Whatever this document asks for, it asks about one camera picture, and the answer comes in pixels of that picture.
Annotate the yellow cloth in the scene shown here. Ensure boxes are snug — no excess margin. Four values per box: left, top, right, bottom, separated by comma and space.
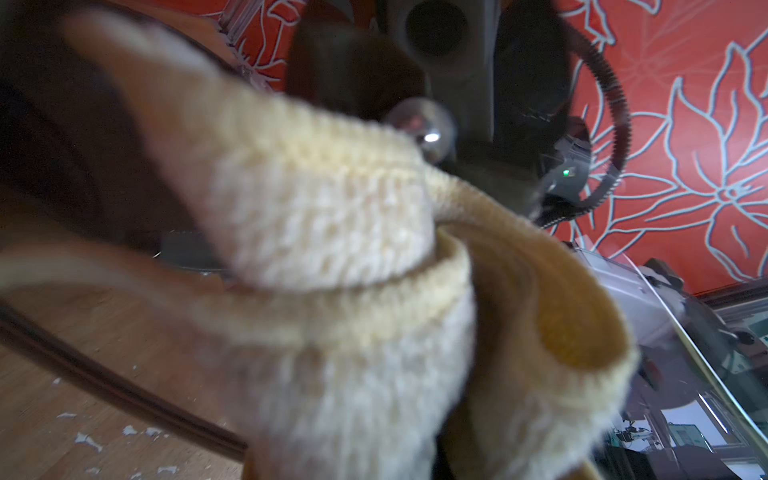
1, 9, 639, 479

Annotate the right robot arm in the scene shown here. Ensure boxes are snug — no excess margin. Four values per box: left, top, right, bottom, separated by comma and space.
284, 1, 767, 380

